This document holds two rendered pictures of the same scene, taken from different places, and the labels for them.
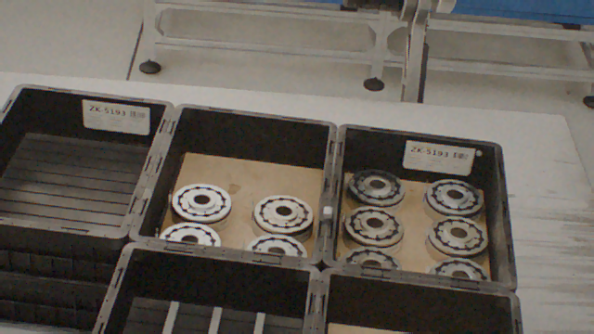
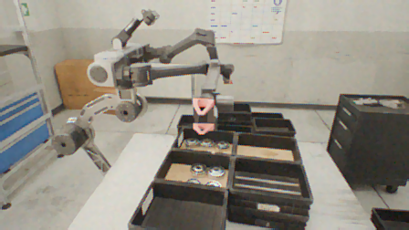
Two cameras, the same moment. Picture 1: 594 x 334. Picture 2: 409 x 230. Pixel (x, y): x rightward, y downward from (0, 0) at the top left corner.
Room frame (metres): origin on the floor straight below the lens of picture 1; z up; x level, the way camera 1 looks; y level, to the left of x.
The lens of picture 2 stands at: (1.15, 1.22, 1.80)
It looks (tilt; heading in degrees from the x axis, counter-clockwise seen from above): 25 degrees down; 279
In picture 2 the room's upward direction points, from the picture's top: straight up
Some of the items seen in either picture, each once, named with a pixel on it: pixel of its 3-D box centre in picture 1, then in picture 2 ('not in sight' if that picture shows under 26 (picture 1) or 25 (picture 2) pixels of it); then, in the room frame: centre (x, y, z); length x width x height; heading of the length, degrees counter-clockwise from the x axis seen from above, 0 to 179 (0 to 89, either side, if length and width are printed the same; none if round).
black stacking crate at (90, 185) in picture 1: (68, 183); (182, 216); (1.37, 0.38, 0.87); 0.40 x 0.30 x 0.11; 178
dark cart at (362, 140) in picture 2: not in sight; (370, 144); (-0.19, -1.18, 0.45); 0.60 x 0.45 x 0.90; 3
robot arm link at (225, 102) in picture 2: not in sight; (217, 100); (1.23, 0.36, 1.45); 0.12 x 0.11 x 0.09; 93
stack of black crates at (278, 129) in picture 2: not in sight; (270, 142); (0.76, -1.18, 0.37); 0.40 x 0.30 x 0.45; 3
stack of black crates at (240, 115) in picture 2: not in sight; (233, 124); (1.18, -1.56, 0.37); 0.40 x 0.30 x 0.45; 3
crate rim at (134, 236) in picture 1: (241, 181); (195, 168); (1.36, 0.08, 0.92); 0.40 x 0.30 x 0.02; 178
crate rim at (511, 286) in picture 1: (419, 203); (204, 141); (1.35, -0.22, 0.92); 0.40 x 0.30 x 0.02; 178
